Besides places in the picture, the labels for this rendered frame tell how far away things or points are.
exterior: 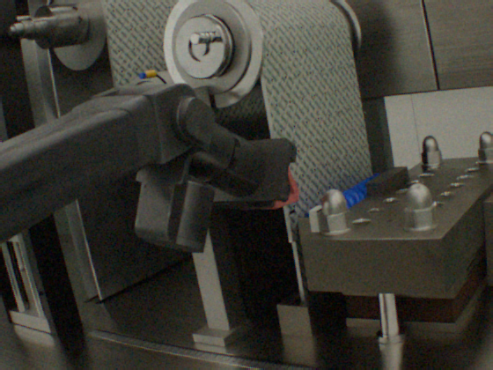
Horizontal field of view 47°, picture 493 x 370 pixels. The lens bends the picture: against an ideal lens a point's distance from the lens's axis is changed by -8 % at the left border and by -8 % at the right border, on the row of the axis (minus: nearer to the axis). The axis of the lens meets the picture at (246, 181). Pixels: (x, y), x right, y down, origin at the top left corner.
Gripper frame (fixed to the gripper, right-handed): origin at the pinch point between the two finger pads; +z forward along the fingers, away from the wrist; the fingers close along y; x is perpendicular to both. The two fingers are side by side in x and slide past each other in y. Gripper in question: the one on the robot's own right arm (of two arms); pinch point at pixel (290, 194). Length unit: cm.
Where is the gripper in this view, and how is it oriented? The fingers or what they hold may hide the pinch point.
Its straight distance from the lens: 71.5
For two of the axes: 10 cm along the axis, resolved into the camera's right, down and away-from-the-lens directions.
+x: 1.4, -9.6, 2.5
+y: 8.0, -0.4, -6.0
